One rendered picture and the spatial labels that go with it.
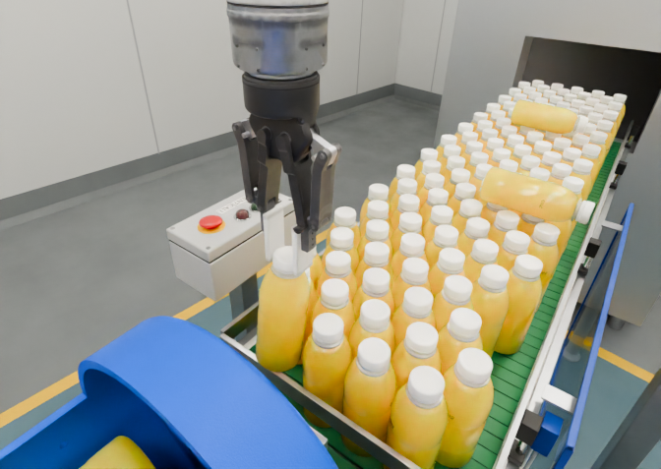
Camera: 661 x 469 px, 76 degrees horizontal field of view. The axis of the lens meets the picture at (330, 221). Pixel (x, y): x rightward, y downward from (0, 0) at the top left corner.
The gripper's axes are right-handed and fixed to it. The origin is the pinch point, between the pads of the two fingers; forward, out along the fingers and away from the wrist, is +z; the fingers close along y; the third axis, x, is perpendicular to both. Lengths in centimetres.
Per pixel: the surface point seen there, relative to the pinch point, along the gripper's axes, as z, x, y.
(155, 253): 117, 66, -162
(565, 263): 28, 61, 28
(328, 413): 20.1, -4.8, 10.0
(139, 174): 112, 113, -248
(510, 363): 27.8, 25.0, 26.2
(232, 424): -5.0, -22.2, 14.9
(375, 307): 9.7, 5.7, 9.8
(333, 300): 10.2, 3.9, 4.4
